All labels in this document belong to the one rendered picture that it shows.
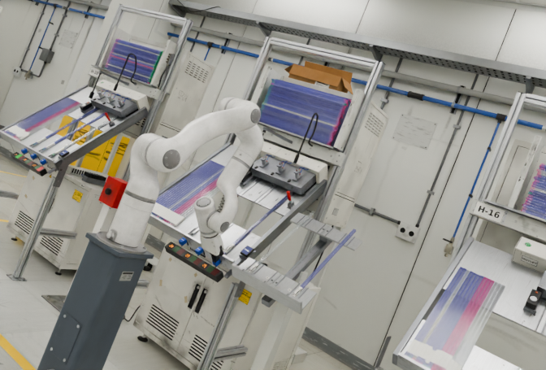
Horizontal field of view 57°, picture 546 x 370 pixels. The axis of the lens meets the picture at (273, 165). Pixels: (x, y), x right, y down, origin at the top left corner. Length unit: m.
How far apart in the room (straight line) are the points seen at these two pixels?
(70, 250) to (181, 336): 1.10
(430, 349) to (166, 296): 1.50
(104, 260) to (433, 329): 1.22
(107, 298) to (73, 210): 1.69
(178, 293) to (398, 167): 2.05
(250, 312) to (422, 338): 0.93
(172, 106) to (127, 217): 1.89
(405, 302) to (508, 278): 1.78
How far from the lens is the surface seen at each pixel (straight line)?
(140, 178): 1.90
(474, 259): 2.33
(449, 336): 2.04
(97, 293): 1.93
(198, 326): 2.78
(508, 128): 2.50
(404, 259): 3.99
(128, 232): 1.91
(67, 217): 3.61
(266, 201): 2.57
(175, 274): 2.88
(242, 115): 1.98
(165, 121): 3.68
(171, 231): 2.52
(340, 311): 4.16
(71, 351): 2.02
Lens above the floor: 1.16
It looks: 1 degrees up
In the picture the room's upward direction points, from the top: 22 degrees clockwise
